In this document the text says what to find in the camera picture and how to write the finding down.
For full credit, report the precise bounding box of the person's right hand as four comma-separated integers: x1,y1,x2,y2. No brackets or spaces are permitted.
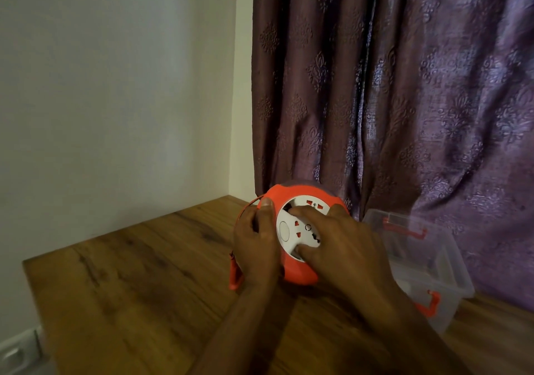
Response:
288,203,397,300

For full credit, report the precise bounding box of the person's left hand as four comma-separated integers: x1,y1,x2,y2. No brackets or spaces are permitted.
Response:
233,197,281,290

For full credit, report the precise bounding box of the orange power cord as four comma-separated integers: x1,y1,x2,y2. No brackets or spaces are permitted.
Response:
228,197,264,291

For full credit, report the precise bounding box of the orange extension cord reel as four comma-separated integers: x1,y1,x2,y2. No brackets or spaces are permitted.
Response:
256,182,351,287

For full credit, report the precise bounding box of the clear plastic box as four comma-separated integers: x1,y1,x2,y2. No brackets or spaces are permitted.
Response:
362,208,476,334

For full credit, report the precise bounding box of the person's left forearm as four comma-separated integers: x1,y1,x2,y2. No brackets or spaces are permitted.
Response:
190,283,280,375

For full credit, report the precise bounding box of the purple patterned curtain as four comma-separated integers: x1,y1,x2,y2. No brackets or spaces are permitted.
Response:
251,0,534,311

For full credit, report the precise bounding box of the white wall socket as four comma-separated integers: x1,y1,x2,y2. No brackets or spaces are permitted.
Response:
0,327,45,375

